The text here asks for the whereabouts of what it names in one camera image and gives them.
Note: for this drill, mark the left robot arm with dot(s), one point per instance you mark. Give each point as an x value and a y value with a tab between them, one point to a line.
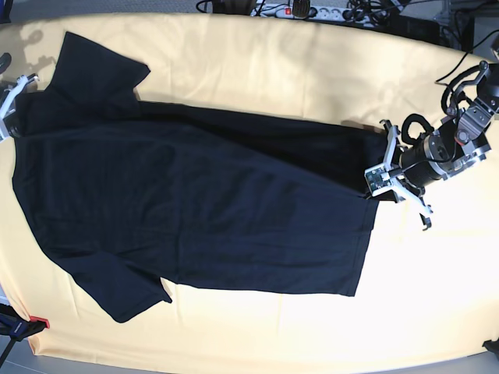
469	103

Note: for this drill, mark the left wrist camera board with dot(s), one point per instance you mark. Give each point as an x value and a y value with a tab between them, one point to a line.
378	179

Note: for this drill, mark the cream yellow table cloth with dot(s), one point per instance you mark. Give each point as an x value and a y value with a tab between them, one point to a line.
423	297

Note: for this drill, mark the dark navy T-shirt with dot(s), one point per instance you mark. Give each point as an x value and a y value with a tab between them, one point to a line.
123	194

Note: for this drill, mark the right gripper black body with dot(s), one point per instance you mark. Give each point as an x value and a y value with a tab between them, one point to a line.
9	127

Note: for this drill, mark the white power strip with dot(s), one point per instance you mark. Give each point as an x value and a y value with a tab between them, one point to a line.
317	13

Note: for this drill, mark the black corner clamp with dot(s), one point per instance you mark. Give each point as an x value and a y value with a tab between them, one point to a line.
492	346

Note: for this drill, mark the red black table clamp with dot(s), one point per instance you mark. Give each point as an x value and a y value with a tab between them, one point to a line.
16	327

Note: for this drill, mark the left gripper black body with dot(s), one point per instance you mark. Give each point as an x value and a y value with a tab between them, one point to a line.
422	163

